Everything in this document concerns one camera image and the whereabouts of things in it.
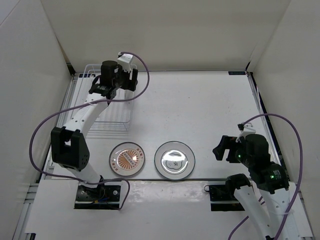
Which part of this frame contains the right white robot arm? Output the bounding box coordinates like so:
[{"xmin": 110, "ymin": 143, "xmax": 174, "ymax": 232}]
[{"xmin": 212, "ymin": 133, "xmax": 301, "ymax": 240}]

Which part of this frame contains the white plate teal rim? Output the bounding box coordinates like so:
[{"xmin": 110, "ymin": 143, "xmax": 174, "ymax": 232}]
[{"xmin": 154, "ymin": 141, "xmax": 196, "ymax": 181}]

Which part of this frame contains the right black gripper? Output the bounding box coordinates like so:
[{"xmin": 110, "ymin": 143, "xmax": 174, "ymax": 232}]
[{"xmin": 212, "ymin": 135, "xmax": 254, "ymax": 168}]

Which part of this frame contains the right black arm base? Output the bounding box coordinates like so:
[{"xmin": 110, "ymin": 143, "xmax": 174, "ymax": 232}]
[{"xmin": 203, "ymin": 184, "xmax": 244, "ymax": 212}]

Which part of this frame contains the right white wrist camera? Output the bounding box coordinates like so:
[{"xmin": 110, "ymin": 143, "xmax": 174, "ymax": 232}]
[{"xmin": 236, "ymin": 122, "xmax": 256, "ymax": 143}]

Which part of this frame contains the white plate orange sunburst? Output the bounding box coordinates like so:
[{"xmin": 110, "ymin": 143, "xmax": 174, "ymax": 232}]
[{"xmin": 108, "ymin": 142, "xmax": 146, "ymax": 177}]

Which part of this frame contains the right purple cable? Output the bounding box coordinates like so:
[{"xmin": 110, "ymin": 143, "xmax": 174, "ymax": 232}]
[{"xmin": 226, "ymin": 113, "xmax": 304, "ymax": 240}]

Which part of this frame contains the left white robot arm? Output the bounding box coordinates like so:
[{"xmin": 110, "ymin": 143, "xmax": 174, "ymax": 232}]
[{"xmin": 50, "ymin": 54, "xmax": 138, "ymax": 200}]

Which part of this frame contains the purple cable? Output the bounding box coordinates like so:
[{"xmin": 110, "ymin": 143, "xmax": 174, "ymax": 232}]
[
  {"xmin": 29, "ymin": 51, "xmax": 151, "ymax": 211},
  {"xmin": 226, "ymin": 113, "xmax": 304, "ymax": 240}
]

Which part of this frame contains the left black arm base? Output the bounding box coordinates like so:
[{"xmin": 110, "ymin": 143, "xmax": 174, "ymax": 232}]
[{"xmin": 74, "ymin": 184, "xmax": 121, "ymax": 210}]

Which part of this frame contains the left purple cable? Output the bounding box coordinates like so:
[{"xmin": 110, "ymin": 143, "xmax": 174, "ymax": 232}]
[{"xmin": 29, "ymin": 51, "xmax": 151, "ymax": 211}]

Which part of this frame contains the white wire dish rack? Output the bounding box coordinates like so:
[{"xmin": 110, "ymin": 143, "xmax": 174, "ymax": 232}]
[{"xmin": 56, "ymin": 63, "xmax": 138, "ymax": 132}]

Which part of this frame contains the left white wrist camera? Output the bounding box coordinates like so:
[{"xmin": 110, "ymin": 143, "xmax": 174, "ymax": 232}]
[{"xmin": 117, "ymin": 53, "xmax": 134, "ymax": 73}]

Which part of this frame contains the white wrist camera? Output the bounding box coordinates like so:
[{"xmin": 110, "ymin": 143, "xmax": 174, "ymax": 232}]
[
  {"xmin": 117, "ymin": 53, "xmax": 134, "ymax": 73},
  {"xmin": 236, "ymin": 122, "xmax": 256, "ymax": 143}
]

